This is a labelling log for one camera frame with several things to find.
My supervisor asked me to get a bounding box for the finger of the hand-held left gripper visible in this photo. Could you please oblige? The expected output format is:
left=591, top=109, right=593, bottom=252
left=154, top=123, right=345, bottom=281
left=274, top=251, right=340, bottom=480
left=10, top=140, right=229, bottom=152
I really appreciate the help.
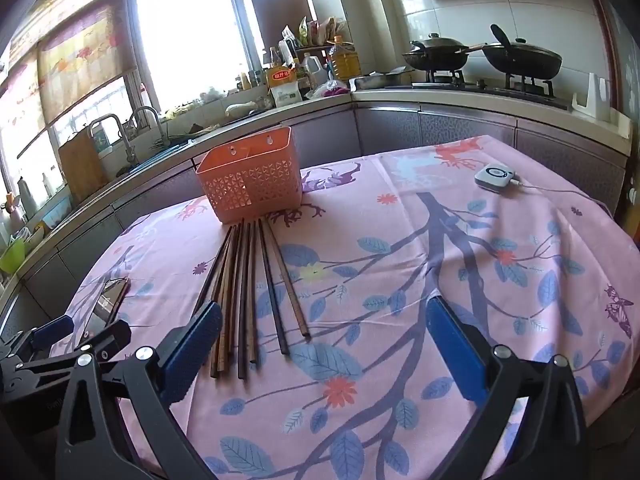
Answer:
left=5, top=316, right=76, bottom=361
left=15, top=321, right=132, bottom=376

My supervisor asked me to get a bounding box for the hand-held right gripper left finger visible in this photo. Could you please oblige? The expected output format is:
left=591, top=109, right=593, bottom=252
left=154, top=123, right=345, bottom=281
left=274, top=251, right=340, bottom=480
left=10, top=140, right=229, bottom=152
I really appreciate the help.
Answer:
left=55, top=300, right=223, bottom=480

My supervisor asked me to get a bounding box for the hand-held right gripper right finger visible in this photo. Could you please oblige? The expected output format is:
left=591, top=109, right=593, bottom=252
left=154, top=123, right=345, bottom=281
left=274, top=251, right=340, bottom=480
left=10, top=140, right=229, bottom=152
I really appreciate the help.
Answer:
left=426, top=296, right=588, bottom=480

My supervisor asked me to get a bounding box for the bunch of wooden chopsticks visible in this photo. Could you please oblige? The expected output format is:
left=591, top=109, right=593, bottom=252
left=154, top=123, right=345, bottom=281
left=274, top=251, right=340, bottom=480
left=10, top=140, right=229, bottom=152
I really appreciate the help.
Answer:
left=192, top=217, right=312, bottom=380

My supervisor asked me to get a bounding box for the orange plastic basket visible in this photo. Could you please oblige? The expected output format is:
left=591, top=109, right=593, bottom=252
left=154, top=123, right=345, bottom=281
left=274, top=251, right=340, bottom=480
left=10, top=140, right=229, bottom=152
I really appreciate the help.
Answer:
left=195, top=126, right=303, bottom=225

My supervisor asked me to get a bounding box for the black smartphone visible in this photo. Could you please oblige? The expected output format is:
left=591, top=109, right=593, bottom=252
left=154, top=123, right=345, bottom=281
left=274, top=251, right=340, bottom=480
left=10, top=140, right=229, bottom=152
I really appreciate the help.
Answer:
left=82, top=276, right=132, bottom=341

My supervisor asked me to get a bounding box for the green bowl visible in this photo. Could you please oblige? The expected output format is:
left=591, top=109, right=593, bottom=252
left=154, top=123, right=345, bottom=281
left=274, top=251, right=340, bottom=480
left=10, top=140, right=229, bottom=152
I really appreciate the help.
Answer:
left=0, top=237, right=27, bottom=273

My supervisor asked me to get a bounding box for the pink printed tablecloth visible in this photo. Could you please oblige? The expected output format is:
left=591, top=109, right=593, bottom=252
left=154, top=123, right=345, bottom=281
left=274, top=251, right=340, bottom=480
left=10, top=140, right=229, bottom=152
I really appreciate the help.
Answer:
left=65, top=135, right=640, bottom=480

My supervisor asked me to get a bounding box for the wooden cutting board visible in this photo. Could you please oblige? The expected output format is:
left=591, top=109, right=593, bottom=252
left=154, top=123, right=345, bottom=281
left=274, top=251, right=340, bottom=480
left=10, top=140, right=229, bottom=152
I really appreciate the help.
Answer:
left=57, top=132, right=108, bottom=203

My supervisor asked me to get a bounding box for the white square device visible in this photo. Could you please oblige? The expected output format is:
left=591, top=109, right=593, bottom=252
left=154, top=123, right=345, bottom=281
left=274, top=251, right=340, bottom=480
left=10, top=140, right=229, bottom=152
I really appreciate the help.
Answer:
left=474, top=164, right=521, bottom=192

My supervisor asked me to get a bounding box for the square steel faucet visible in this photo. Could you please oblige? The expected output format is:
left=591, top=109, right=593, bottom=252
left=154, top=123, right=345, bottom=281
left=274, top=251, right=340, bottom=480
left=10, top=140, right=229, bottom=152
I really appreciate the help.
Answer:
left=90, top=114, right=137, bottom=166

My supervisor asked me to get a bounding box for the curved steel faucet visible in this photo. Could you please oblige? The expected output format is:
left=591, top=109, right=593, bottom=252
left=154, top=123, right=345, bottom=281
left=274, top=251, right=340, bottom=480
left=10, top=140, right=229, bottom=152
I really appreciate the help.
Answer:
left=131, top=106, right=163, bottom=142

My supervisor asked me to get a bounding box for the grey kitchen cabinet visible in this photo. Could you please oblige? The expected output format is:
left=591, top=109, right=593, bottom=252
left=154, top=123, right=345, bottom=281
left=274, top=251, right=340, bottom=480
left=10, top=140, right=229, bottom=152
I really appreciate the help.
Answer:
left=0, top=87, right=636, bottom=351

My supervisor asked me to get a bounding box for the gas stove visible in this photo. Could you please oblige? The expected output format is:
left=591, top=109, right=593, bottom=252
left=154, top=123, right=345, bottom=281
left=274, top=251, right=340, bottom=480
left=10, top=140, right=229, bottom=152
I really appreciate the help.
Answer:
left=385, top=72, right=571, bottom=111

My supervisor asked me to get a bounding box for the white bag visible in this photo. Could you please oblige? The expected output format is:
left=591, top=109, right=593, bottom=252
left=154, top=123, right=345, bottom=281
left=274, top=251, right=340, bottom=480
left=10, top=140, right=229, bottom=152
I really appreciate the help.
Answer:
left=270, top=85, right=302, bottom=108

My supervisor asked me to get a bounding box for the steel bowl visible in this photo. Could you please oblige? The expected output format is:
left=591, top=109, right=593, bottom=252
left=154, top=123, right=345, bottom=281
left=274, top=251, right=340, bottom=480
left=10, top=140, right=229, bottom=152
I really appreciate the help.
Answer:
left=350, top=72, right=401, bottom=92

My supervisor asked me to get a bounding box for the yellow box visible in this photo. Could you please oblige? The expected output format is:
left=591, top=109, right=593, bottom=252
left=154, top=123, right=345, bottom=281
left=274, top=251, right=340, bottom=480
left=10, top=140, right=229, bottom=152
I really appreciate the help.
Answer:
left=265, top=64, right=296, bottom=88

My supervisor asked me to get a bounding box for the white plastic rack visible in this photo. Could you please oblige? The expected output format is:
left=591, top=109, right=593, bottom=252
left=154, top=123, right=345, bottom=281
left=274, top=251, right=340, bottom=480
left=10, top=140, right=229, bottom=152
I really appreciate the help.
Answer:
left=570, top=72, right=613, bottom=123

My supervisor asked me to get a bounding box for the clear plastic bag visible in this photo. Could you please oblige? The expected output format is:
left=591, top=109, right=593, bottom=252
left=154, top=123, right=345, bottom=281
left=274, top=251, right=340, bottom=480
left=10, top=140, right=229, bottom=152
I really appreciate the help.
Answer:
left=305, top=80, right=351, bottom=101

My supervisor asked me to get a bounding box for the black wok with lid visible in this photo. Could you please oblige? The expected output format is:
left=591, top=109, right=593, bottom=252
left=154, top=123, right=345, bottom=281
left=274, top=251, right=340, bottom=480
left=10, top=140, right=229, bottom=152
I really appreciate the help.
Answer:
left=402, top=32, right=488, bottom=72
left=481, top=24, right=563, bottom=78

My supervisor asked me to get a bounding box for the white plastic jug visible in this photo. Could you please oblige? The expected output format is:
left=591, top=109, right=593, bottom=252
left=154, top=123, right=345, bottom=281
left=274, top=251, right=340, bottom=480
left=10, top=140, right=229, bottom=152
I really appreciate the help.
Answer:
left=299, top=55, right=326, bottom=88

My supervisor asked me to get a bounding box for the yellow oil bottle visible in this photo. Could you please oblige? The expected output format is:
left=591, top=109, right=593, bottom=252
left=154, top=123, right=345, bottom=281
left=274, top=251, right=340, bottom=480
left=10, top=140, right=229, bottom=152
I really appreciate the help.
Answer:
left=330, top=35, right=361, bottom=81

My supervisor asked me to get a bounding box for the black shelf with packets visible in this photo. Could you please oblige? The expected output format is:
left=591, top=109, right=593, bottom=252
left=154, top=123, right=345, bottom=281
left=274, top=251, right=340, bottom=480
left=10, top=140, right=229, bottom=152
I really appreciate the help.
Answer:
left=277, top=17, right=351, bottom=61

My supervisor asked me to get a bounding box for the brown board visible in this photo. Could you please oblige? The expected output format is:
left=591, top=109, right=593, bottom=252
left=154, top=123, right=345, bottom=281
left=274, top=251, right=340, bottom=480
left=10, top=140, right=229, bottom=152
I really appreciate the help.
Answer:
left=249, top=0, right=313, bottom=53

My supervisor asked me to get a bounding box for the white cable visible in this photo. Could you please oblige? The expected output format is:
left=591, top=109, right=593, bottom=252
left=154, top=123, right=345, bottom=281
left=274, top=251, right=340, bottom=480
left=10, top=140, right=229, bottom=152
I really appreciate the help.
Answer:
left=515, top=180, right=613, bottom=216

